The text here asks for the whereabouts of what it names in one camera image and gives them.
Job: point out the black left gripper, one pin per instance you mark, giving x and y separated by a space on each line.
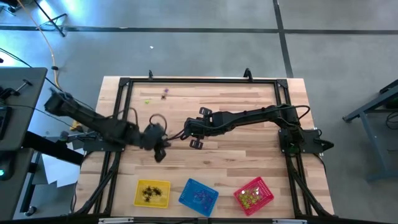
152 137

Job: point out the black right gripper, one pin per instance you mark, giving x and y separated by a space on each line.
199 127

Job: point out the blue plastic basket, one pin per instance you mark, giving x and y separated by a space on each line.
186 190

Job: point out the yellow plastic basket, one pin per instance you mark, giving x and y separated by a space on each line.
140 203

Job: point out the red plastic basket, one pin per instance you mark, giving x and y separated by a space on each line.
266 195

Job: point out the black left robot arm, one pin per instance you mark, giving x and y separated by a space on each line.
93 121

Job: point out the light grey padded armrest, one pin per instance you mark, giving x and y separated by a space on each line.
115 220
289 221

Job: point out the black bar clamp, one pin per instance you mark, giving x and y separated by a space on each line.
63 135

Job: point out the white paper sheet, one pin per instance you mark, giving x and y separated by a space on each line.
59 174

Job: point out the black desk support beam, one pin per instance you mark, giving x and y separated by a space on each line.
56 149

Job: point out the black caster wheel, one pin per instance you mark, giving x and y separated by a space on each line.
30 211

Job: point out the dark grey desk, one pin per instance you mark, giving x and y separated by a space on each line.
28 93

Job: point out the black computer mouse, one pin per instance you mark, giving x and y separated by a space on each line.
4 169

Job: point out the black keyboard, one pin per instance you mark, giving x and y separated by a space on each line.
3 123

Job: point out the blue grey metal table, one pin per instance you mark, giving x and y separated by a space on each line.
373 124

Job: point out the black tripod stand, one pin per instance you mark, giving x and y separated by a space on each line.
51 20

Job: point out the black aluminium table frame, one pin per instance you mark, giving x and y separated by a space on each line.
233 81

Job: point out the black frame bracket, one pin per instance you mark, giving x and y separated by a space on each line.
150 74
247 73

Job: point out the grey table-level camera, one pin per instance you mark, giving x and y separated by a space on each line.
202 221

